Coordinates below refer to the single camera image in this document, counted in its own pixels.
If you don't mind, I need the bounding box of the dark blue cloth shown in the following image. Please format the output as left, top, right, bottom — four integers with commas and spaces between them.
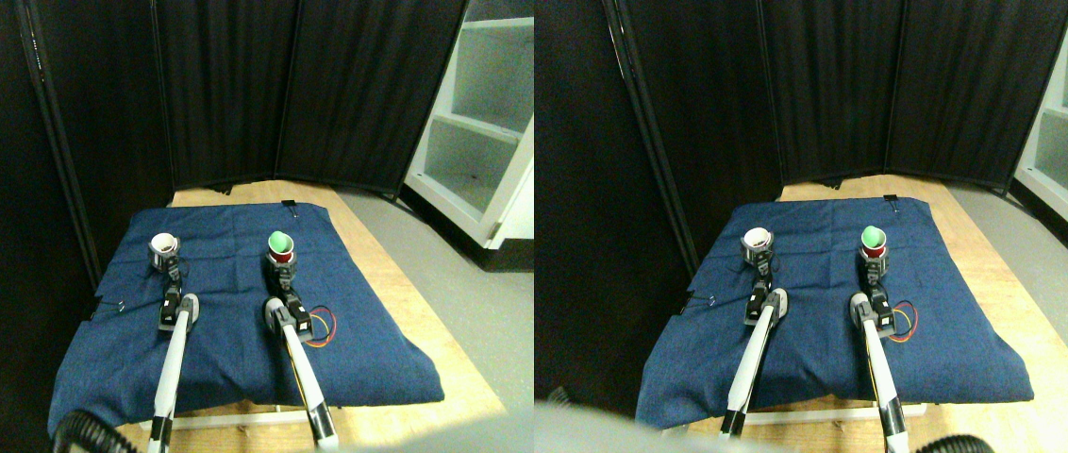
48, 199, 446, 437
635, 195, 1036, 428

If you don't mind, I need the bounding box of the black curtain stand pole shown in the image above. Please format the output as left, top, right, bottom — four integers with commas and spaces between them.
17, 0, 105, 284
600, 0, 697, 277

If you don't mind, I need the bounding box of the black ribbed hose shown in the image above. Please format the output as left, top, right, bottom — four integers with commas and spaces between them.
51, 410, 141, 453

